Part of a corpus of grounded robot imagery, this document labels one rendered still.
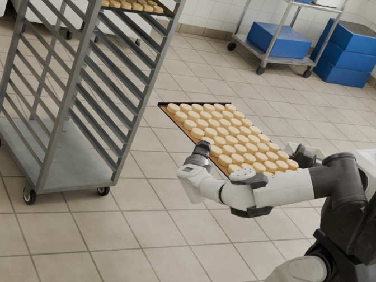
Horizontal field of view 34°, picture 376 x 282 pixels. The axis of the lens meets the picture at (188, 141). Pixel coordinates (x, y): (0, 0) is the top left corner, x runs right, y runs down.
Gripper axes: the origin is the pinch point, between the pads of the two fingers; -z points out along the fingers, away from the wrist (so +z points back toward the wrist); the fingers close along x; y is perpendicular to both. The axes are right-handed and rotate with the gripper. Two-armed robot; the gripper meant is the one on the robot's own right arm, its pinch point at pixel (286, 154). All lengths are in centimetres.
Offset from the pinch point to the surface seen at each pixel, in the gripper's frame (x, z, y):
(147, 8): 15, -77, -58
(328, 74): -92, 91, -428
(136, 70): -23, -74, -73
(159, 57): -8, -64, -65
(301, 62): -83, 54, -402
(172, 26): 9, -64, -65
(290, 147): -86, 42, -198
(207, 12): -75, -56, -410
